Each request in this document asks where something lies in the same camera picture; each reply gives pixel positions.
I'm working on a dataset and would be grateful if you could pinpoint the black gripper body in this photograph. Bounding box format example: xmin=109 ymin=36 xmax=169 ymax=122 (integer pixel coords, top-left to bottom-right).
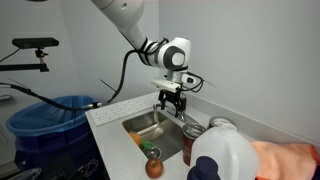
xmin=157 ymin=88 xmax=187 ymax=105

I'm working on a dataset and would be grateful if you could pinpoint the chrome tap faucet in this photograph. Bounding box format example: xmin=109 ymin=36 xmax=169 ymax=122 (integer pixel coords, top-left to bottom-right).
xmin=152 ymin=102 xmax=201 ymax=127

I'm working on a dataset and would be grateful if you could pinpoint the stainless steel sink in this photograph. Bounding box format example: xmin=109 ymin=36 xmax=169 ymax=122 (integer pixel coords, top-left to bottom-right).
xmin=121 ymin=109 xmax=188 ymax=163

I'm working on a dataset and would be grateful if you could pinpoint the red soda can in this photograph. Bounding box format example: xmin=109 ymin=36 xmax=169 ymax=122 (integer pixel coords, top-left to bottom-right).
xmin=181 ymin=123 xmax=207 ymax=167

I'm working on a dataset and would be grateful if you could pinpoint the white tile pattern mat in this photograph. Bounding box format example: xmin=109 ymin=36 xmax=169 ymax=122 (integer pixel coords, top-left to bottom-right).
xmin=89 ymin=91 xmax=168 ymax=127

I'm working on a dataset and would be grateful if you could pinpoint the orange toy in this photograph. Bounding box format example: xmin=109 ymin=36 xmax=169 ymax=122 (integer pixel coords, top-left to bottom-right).
xmin=128 ymin=131 xmax=143 ymax=147

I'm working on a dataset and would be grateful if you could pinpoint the green toy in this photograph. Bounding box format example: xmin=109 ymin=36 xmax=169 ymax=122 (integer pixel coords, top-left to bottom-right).
xmin=139 ymin=139 xmax=155 ymax=152

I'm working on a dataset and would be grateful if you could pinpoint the red apple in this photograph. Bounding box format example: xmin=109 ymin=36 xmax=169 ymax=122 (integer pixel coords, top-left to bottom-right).
xmin=144 ymin=157 xmax=165 ymax=180

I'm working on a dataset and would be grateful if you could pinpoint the translucent white plastic jug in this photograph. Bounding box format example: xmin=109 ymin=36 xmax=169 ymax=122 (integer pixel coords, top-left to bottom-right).
xmin=189 ymin=122 xmax=260 ymax=180

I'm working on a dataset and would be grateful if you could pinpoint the navy blue bottle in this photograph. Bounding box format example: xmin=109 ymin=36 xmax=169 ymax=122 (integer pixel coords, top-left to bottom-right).
xmin=186 ymin=155 xmax=222 ymax=180

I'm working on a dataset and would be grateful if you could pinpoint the blue plastic bin liner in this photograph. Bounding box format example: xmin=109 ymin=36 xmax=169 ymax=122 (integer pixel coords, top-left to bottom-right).
xmin=5 ymin=95 xmax=98 ymax=138

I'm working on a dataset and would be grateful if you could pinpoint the dark blue recycling bin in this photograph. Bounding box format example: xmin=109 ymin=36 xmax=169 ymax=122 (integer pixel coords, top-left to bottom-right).
xmin=13 ymin=128 xmax=112 ymax=180

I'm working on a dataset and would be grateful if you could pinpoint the orange cloth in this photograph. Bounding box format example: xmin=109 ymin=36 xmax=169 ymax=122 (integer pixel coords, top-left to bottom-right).
xmin=250 ymin=140 xmax=320 ymax=180

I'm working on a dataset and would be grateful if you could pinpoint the crumpled grey plastic sheet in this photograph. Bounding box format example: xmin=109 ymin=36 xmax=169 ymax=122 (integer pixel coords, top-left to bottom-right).
xmin=9 ymin=167 xmax=43 ymax=180

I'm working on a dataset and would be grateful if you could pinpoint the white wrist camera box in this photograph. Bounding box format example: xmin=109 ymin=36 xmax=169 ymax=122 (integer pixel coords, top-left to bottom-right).
xmin=150 ymin=77 xmax=183 ymax=93

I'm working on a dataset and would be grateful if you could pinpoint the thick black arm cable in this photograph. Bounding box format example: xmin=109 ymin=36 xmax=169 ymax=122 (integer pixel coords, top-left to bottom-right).
xmin=0 ymin=36 xmax=169 ymax=113

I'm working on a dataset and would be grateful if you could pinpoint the black stereo camera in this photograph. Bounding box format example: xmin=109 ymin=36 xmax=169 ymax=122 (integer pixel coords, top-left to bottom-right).
xmin=11 ymin=36 xmax=60 ymax=50

